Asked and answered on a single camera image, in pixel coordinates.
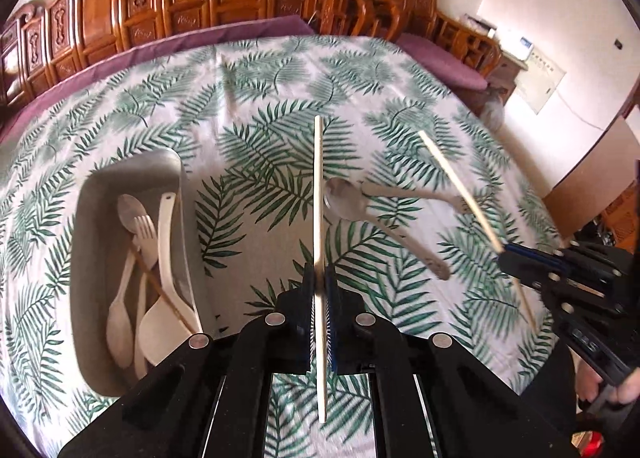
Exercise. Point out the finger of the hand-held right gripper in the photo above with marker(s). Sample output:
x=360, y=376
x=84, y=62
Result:
x=607, y=255
x=560, y=273

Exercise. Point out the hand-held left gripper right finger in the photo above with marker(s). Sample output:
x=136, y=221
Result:
x=332, y=293

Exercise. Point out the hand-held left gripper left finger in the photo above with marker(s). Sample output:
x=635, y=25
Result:
x=309, y=288

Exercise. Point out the white rice paddle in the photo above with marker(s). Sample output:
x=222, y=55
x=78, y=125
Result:
x=167, y=258

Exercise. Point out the white plastic fork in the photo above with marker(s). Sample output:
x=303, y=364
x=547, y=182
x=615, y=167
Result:
x=146, y=243

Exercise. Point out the white plastic spoon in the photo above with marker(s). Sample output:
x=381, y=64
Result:
x=120, y=333

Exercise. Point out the grey rectangular tray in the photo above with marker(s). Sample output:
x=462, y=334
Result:
x=95, y=248

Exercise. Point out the person's right forearm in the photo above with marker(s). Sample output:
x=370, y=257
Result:
x=555, y=393

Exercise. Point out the person's right hand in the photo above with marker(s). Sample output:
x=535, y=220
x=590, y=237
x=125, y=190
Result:
x=587, y=380

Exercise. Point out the brown wooden cabinet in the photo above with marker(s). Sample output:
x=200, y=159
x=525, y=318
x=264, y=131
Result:
x=590, y=177

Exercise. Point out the red object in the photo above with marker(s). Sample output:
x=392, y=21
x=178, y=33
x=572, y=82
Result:
x=595, y=447

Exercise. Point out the metal fork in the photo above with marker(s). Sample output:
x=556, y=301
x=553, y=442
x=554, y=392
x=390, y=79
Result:
x=400, y=192

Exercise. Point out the grey plastic bag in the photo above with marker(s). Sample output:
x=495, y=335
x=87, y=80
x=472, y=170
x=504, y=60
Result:
x=490, y=110

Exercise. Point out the wooden side table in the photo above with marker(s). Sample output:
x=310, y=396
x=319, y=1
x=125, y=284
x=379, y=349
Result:
x=510, y=77

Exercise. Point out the leaf print tablecloth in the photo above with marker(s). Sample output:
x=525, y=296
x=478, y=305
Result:
x=225, y=102

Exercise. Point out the white box with blue label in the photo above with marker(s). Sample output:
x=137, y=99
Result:
x=520, y=47

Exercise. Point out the purple armchair seat cushion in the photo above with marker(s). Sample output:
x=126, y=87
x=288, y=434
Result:
x=440, y=57

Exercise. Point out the grey flat box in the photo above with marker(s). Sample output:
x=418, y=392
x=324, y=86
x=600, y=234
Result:
x=481, y=26

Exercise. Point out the long purple bench cushion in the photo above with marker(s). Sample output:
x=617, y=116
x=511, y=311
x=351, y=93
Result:
x=225, y=30

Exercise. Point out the white wall panel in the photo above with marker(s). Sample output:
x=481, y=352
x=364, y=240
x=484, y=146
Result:
x=540, y=80

